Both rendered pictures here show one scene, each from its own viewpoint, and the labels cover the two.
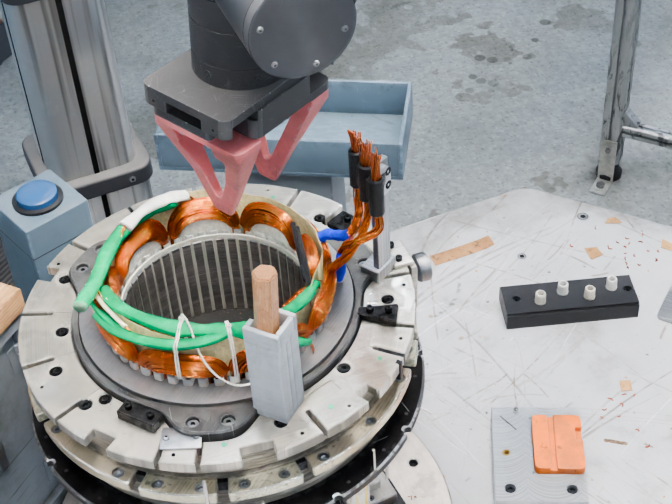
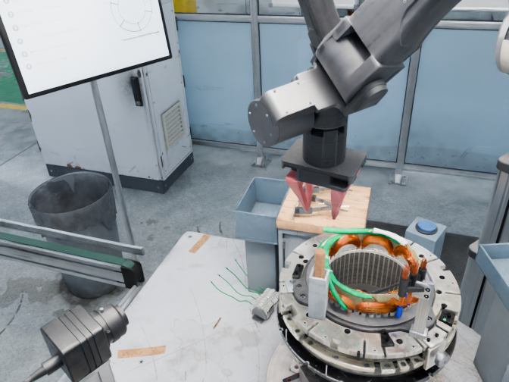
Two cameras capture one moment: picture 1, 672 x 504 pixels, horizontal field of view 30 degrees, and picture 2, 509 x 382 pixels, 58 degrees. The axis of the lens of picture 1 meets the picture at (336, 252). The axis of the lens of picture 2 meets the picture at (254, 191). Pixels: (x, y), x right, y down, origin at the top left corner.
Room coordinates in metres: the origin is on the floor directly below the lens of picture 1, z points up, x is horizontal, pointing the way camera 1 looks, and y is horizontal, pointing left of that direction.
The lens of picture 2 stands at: (0.43, -0.48, 1.69)
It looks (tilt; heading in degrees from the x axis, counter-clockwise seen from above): 32 degrees down; 80
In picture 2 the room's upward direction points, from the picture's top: 3 degrees counter-clockwise
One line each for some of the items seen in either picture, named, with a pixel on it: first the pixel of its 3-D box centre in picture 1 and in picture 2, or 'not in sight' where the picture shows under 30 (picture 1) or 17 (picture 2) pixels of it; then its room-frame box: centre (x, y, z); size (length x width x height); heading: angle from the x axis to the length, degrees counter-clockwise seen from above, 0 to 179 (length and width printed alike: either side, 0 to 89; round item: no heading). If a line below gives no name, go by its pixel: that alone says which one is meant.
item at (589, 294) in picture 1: (576, 290); not in sight; (1.02, -0.27, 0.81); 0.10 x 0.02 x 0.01; 92
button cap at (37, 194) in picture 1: (36, 194); (426, 226); (0.96, 0.29, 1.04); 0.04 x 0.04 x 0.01
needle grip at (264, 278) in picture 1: (266, 303); (319, 264); (0.62, 0.05, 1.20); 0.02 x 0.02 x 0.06
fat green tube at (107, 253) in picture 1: (121, 247); (362, 233); (0.75, 0.17, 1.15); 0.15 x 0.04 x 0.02; 149
